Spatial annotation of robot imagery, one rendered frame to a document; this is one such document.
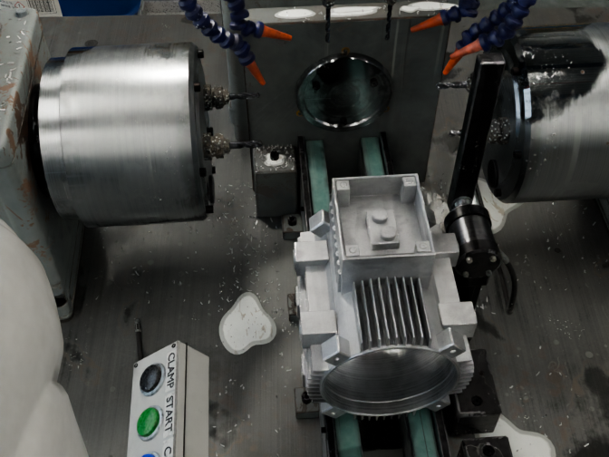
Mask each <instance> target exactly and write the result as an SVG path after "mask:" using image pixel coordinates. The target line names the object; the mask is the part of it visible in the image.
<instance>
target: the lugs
mask: <svg viewBox="0 0 609 457"><path fill-rule="evenodd" d="M425 209H426V212H427V217H428V221H429V224H430V228H432V227H433V226H435V225H436V224H437V222H436V219H435V215H434V211H433V210H431V209H429V208H428V207H427V206H425ZM309 228H310V232H312V233H313V234H315V235H316V236H318V237H319V238H321V237H322V236H323V235H325V234H326V233H328V232H329V231H330V219H329V212H327V211H326V210H324V209H321V210H320V211H318V212H317V213H315V214H314V215H313V216H312V217H311V218H309ZM436 338H437V343H438V347H439V352H440V353H442V354H444V355H446V356H448V357H450V358H454V357H456V356H458V355H461V354H463V353H465V352H466V346H465V342H464V338H463V335H462V334H460V333H459V332H457V331H455V330H453V329H452V328H450V327H449V328H447V329H445V330H443V331H442V332H440V333H438V334H436ZM321 347H322V356H323V361H325V362H326V363H328V364H330V365H334V366H337V365H339V364H340V363H342V362H344V361H346V360H348V359H349V358H351V350H350V343H349V340H347V339H345V338H343V337H341V336H339V335H335V336H333V337H332V338H330V339H328V340H327V341H325V342H323V343H322V344H321ZM320 404H321V413H323V414H325V415H328V416H330V417H333V418H337V417H339V416H341V415H343V414H345V412H342V411H340V410H337V409H335V408H334V407H332V406H331V405H330V404H329V403H320ZM448 405H450V396H449V395H447V396H446V397H444V398H443V399H441V400H440V401H438V402H436V403H435V404H432V405H430V406H428V407H426V408H428V409H430V410H432V411H434V412H437V411H438V410H440V409H442V408H444V407H446V406H448Z"/></svg>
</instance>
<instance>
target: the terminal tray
mask: <svg viewBox="0 0 609 457"><path fill-rule="evenodd" d="M406 179H412V183H411V184H408V183H406V181H405V180H406ZM341 182H346V183H347V186H346V187H345V188H342V187H341V186H340V183H341ZM329 219H330V232H331V241H332V249H333V257H334V260H333V264H334V265H335V271H334V273H335V275H336V283H337V292H341V295H344V294H346V293H349V292H351V291H352V290H353V282H355V288H356V289H360V287H361V281H362V280H363V284H364V287H368V286H369V280H370V278H371V279H372V285H373V286H376V285H377V279H378V277H379V278H380V281H381V285H384V284H385V279H386V277H388V279H389V284H392V283H393V279H394V277H396V279H397V284H400V283H401V279H402V277H404V280H405V285H409V281H410V277H412V282H413V285H414V286H415V287H416V285H417V280H418V278H419V279H420V284H421V288H424V289H426V290H428V288H429V286H430V281H431V276H432V271H433V265H434V260H435V256H436V252H435V248H434V245H433V240H432V236H431V232H430V224H429V221H428V217H427V212H426V209H425V204H424V200H423V196H422V192H421V185H420V181H419V176H418V173H412V174H396V175H380V176H363V177H347V178H332V201H331V202H330V204H329ZM420 243H425V244H426V245H427V248H425V249H421V248H420V247H419V245H420ZM349 248H356V252H355V253H353V254H352V253H350V252H349Z"/></svg>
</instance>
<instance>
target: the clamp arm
mask: <svg viewBox="0 0 609 457"><path fill-rule="evenodd" d="M505 66H506V61H505V58H504V55H503V53H478V54H477V58H476V62H475V67H474V72H473V76H472V81H471V85H470V90H469V98H468V103H467V108H466V112H465V117H464V122H463V125H462V130H461V134H460V139H459V147H458V152H457V157H456V161H455V166H454V171H453V175H452V180H451V184H450V189H449V197H448V202H447V203H448V207H449V211H452V210H453V209H455V208H456V207H457V206H458V203H457V201H459V204H463V203H465V200H464V199H466V200H467V203H468V204H472V203H473V199H474V195H475V191H476V187H477V183H478V179H479V173H480V169H481V164H482V161H483V157H484V153H485V149H486V146H487V141H488V135H489V131H490V127H491V123H492V119H493V115H494V111H495V108H496V104H497V99H498V93H499V89H500V85H501V81H502V77H503V73H504V70H505Z"/></svg>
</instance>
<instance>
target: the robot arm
mask: <svg viewBox="0 0 609 457"><path fill-rule="evenodd" d="M62 359H63V333H62V328H61V323H60V318H59V315H58V310H57V305H56V302H55V299H54V296H53V291H52V288H51V285H50V282H49V280H48V277H47V276H46V273H45V270H44V267H43V265H42V263H41V261H40V260H39V258H38V257H37V256H36V255H35V253H33V251H32V250H31V249H29V247H28V246H27V245H26V244H25V243H24V242H23V241H22V240H21V239H20V238H19V237H18V236H17V235H16V234H15V232H14V231H13V230H12V229H11V228H10V227H9V226H8V225H7V224H6V223H5V222H4V221H3V220H1V219H0V457H89V455H88V453H87V450H86V447H85V444H84V442H83V439H82V435H81V432H80V429H79V426H78V423H77V421H76V419H75V416H74V412H73V408H72V405H71V402H70V399H69V396H68V394H67V393H66V391H65V390H64V388H63V386H62V385H60V384H59V383H57V380H58V375H59V372H60V367H61V363H62Z"/></svg>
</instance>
